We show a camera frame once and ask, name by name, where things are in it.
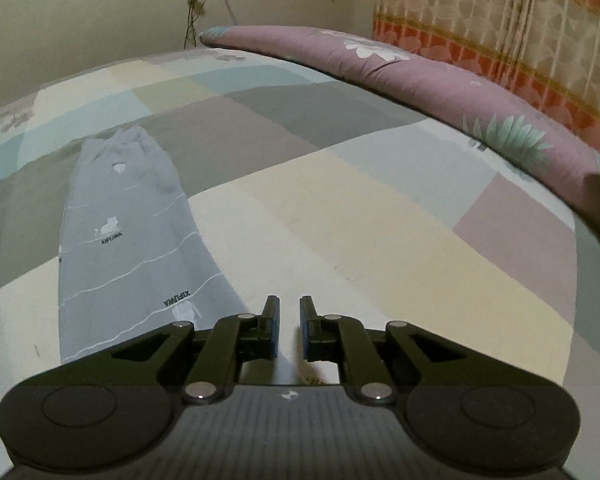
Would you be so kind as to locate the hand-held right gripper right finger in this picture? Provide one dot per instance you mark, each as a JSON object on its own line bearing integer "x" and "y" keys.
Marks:
{"x": 306, "y": 330}

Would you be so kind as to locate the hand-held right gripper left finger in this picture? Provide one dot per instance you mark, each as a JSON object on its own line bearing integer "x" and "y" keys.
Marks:
{"x": 274, "y": 330}

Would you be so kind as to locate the grey printed pants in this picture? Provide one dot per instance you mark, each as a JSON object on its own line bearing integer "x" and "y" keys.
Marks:
{"x": 140, "y": 245}

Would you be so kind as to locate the purple floral quilt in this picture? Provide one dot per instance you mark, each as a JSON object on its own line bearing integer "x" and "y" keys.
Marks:
{"x": 410, "y": 85}

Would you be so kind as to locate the patterned orange curtain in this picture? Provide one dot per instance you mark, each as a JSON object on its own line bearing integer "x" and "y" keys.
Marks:
{"x": 510, "y": 25}

